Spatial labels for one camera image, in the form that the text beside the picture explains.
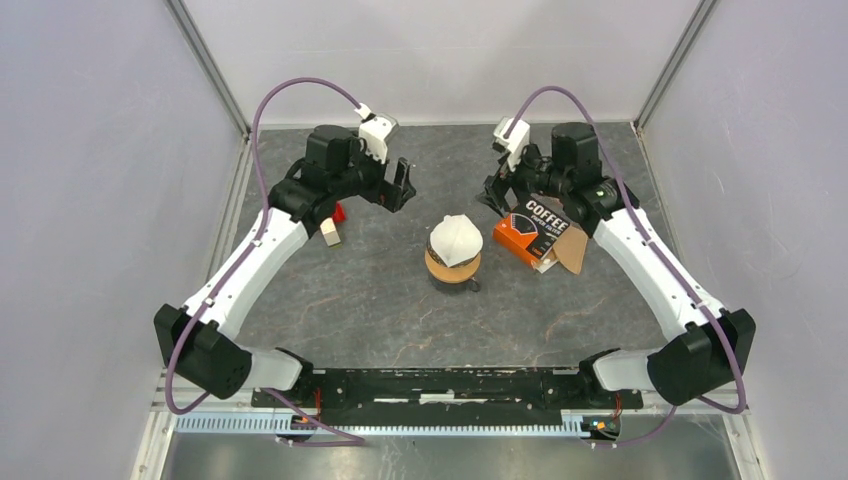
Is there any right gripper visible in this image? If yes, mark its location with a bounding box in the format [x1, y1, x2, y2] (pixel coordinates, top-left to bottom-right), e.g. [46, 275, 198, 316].
[477, 141, 571, 219]

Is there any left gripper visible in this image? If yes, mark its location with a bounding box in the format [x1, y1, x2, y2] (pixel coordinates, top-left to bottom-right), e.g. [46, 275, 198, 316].
[330, 132, 415, 213]

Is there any white paper coffee filter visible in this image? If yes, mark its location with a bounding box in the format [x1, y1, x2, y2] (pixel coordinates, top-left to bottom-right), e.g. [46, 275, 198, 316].
[428, 214, 483, 251]

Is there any wooden dripper holder ring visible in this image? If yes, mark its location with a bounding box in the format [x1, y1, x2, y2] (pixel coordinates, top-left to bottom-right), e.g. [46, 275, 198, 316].
[424, 251, 483, 285]

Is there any glass cone dripper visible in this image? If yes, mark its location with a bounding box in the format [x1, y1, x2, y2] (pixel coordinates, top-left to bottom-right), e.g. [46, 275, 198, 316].
[427, 243, 481, 269]

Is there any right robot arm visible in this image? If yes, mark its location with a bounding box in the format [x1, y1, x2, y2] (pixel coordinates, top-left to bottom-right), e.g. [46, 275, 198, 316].
[479, 117, 756, 408]

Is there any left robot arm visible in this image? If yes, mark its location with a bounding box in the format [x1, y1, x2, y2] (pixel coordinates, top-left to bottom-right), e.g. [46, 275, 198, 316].
[153, 116, 416, 408]

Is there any coffee filter box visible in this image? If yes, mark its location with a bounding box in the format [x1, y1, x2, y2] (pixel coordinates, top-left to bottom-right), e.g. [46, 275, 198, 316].
[492, 196, 572, 273]

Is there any glass coffee server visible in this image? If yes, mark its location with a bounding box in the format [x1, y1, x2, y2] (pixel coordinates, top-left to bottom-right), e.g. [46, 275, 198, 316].
[429, 276, 481, 295]

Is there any brown paper coffee filter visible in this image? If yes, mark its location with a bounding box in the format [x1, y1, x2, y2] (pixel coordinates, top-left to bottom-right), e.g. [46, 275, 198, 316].
[552, 224, 589, 275]

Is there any multicoloured block stack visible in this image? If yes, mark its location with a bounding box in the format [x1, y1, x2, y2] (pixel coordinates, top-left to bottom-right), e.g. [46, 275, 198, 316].
[320, 218, 342, 247]

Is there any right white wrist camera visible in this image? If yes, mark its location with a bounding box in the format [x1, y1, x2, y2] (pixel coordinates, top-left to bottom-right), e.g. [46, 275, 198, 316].
[492, 117, 531, 172]

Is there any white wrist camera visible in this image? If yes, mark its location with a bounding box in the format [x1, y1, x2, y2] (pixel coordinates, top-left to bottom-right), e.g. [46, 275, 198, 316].
[354, 103, 399, 165]
[492, 117, 531, 172]

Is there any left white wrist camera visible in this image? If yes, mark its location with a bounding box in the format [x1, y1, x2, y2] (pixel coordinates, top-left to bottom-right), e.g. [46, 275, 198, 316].
[354, 103, 399, 165]

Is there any aluminium frame rail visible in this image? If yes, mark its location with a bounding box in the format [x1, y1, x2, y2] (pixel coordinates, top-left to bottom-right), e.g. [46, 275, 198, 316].
[153, 367, 751, 416]

